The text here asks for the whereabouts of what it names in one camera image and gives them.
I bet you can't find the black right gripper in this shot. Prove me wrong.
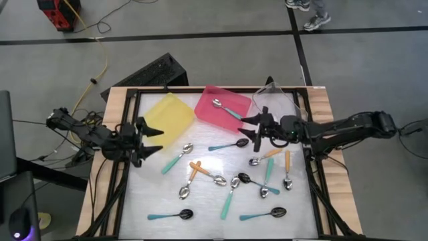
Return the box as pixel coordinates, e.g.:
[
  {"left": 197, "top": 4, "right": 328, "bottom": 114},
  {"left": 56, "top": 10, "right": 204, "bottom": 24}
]
[{"left": 237, "top": 106, "right": 304, "bottom": 153}]

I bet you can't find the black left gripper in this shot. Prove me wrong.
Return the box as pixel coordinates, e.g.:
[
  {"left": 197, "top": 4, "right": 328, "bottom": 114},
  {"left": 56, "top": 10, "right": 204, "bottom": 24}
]
[{"left": 103, "top": 116, "right": 165, "bottom": 168}]

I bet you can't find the silver spoon orange handle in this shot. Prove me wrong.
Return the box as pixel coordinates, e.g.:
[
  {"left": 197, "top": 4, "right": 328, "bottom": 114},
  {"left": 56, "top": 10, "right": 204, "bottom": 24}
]
[
  {"left": 248, "top": 148, "right": 284, "bottom": 167},
  {"left": 189, "top": 161, "right": 227, "bottom": 187},
  {"left": 178, "top": 161, "right": 203, "bottom": 201},
  {"left": 283, "top": 150, "right": 294, "bottom": 191}
]

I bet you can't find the silver spoon teal handle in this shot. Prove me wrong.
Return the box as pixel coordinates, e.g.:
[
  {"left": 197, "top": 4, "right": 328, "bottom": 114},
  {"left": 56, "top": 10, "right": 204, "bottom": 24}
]
[
  {"left": 212, "top": 98, "right": 243, "bottom": 121},
  {"left": 259, "top": 157, "right": 276, "bottom": 199},
  {"left": 219, "top": 175, "right": 241, "bottom": 221},
  {"left": 160, "top": 143, "right": 195, "bottom": 175}
]

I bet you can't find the yellow plastic bin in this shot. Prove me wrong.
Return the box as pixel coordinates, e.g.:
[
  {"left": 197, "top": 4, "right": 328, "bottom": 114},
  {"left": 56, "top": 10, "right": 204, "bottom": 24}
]
[{"left": 143, "top": 92, "right": 196, "bottom": 148}]

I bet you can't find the clear plastic bin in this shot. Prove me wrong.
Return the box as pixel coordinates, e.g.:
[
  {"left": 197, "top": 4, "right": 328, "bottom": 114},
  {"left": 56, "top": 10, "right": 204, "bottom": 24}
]
[{"left": 251, "top": 81, "right": 309, "bottom": 122}]

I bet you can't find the pink plastic bin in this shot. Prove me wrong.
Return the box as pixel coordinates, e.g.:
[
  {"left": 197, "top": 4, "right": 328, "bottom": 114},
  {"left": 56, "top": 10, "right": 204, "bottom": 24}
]
[{"left": 194, "top": 84, "right": 253, "bottom": 134}]

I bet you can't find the black metal beam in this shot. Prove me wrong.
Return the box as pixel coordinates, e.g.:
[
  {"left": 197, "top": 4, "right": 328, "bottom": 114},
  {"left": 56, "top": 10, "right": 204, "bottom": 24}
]
[{"left": 15, "top": 157, "right": 90, "bottom": 192}]

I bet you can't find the person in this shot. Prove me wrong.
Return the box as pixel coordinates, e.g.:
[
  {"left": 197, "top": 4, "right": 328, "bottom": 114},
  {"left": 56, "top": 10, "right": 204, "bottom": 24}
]
[{"left": 285, "top": 0, "right": 332, "bottom": 32}]

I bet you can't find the yellow round disc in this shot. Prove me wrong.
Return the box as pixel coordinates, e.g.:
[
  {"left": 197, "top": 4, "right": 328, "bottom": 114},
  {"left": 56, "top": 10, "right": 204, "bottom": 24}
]
[{"left": 37, "top": 212, "right": 53, "bottom": 231}]

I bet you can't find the black desk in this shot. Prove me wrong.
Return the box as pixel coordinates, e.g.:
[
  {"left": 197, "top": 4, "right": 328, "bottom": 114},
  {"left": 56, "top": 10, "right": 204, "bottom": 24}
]
[{"left": 0, "top": 170, "right": 43, "bottom": 241}]

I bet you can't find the black computer mouse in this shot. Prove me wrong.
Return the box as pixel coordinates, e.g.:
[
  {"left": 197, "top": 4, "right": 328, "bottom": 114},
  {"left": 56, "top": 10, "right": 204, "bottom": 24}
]
[{"left": 8, "top": 207, "right": 34, "bottom": 241}]

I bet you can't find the red black portable generator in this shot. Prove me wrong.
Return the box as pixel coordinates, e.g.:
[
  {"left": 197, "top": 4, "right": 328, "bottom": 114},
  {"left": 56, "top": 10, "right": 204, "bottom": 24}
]
[{"left": 35, "top": 0, "right": 82, "bottom": 33}]

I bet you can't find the black metal table frame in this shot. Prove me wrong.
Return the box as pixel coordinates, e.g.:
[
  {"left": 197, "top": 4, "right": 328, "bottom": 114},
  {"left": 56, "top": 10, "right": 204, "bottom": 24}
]
[{"left": 76, "top": 87, "right": 364, "bottom": 241}]

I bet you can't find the yellow extension cable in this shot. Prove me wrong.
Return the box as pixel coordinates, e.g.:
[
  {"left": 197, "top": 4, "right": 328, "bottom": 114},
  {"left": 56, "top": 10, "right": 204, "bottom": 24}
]
[{"left": 62, "top": 0, "right": 110, "bottom": 145}]

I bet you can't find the thin black cable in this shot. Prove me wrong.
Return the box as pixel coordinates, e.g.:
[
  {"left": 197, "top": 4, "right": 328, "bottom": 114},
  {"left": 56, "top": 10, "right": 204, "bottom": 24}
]
[{"left": 72, "top": 0, "right": 160, "bottom": 34}]

